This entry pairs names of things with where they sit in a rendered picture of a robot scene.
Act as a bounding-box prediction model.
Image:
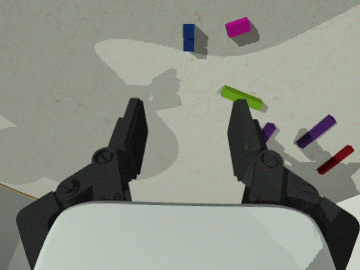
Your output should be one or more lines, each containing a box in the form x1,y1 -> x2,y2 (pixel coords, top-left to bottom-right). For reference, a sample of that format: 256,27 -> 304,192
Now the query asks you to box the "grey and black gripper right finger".
227,99 -> 360,270

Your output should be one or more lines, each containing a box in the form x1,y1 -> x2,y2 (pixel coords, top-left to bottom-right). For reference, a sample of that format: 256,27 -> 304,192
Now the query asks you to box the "small blue block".
183,38 -> 194,52
183,24 -> 194,38

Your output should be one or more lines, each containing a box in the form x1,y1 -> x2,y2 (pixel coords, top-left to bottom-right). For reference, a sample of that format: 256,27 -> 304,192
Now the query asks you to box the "lime green rod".
221,85 -> 263,110

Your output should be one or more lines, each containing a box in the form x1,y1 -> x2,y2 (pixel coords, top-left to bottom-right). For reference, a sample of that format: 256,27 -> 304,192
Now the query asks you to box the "magenta block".
225,17 -> 251,38

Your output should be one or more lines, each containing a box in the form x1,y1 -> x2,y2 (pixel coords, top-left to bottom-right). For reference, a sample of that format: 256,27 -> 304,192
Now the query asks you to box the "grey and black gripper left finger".
16,98 -> 148,270

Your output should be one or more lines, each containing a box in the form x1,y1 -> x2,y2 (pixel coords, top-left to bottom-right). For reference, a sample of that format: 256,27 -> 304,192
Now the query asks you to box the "purple rod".
262,122 -> 276,142
297,115 -> 336,148

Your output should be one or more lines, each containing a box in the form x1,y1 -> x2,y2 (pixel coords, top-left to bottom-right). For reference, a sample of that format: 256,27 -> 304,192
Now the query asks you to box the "dark red rod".
317,145 -> 354,175

